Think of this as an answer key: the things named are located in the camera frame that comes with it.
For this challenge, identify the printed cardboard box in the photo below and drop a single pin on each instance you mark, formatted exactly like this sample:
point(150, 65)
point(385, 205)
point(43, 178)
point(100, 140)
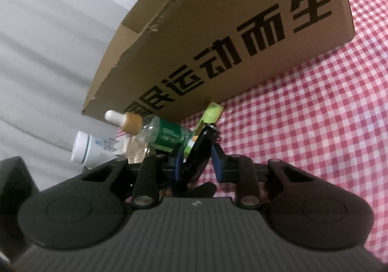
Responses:
point(242, 47)

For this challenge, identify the red checked tablecloth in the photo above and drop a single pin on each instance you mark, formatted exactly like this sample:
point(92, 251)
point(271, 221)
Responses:
point(303, 123)

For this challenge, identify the green dropper bottle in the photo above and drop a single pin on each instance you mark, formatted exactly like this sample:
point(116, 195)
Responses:
point(163, 135)

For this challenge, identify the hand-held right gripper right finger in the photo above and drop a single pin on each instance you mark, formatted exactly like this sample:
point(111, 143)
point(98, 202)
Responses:
point(217, 164)

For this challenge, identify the white lidded bottle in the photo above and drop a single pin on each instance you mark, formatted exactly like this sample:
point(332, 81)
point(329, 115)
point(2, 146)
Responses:
point(85, 147)

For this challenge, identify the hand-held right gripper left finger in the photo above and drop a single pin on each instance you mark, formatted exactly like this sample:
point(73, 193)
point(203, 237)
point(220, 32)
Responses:
point(178, 164)

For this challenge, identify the green tube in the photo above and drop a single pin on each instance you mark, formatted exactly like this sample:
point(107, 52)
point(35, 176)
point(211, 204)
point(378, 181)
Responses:
point(212, 114)

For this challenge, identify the white curtain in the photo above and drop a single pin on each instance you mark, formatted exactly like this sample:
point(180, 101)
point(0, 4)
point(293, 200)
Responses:
point(45, 47)

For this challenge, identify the black hair brush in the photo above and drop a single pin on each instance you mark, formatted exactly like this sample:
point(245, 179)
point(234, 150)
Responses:
point(198, 153)

